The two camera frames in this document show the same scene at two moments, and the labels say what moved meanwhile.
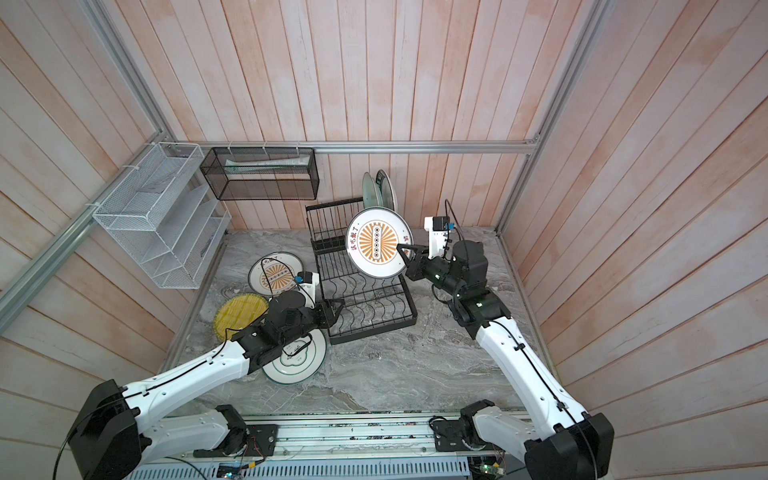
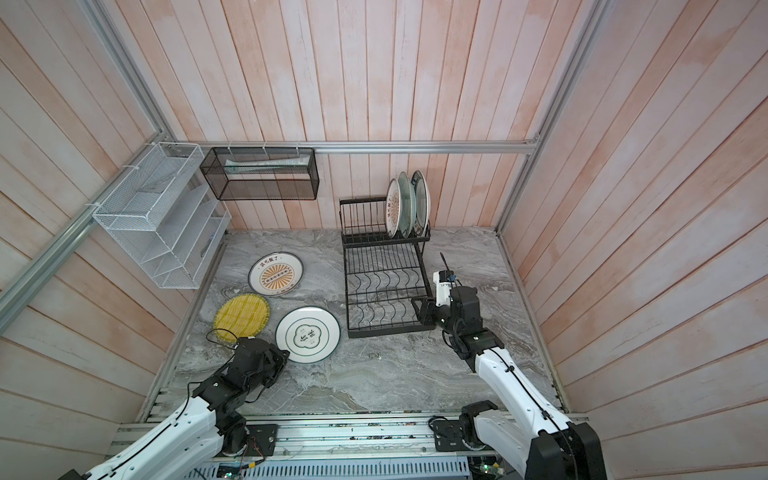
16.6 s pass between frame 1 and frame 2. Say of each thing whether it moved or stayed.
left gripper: moved
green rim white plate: moved
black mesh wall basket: stayed
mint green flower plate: moved
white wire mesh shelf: stayed
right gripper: moved
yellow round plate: stayed
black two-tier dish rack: moved
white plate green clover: moved
